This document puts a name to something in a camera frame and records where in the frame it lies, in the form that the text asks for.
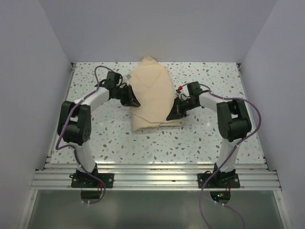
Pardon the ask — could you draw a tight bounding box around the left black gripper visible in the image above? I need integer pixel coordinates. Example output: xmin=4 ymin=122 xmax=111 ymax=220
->
xmin=114 ymin=84 xmax=140 ymax=107

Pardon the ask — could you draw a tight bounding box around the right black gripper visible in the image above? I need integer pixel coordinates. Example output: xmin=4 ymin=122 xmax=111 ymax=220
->
xmin=166 ymin=96 xmax=198 ymax=121

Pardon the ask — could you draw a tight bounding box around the beige cloth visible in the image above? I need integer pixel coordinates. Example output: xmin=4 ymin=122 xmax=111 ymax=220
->
xmin=129 ymin=55 xmax=184 ymax=132

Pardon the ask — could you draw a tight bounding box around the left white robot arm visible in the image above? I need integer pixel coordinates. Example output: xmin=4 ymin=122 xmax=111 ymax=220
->
xmin=55 ymin=71 xmax=141 ymax=187

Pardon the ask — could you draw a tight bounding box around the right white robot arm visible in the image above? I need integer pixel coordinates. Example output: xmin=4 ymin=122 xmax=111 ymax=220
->
xmin=166 ymin=82 xmax=252 ymax=187

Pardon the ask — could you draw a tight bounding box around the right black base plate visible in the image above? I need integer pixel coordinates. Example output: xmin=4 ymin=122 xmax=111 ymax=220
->
xmin=197 ymin=170 xmax=241 ymax=188

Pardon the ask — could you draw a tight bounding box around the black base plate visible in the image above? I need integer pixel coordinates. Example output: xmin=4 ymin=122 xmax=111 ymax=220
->
xmin=69 ymin=172 xmax=114 ymax=188
xmin=197 ymin=170 xmax=241 ymax=188

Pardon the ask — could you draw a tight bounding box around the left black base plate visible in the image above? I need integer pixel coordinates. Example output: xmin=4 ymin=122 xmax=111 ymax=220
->
xmin=69 ymin=172 xmax=114 ymax=188

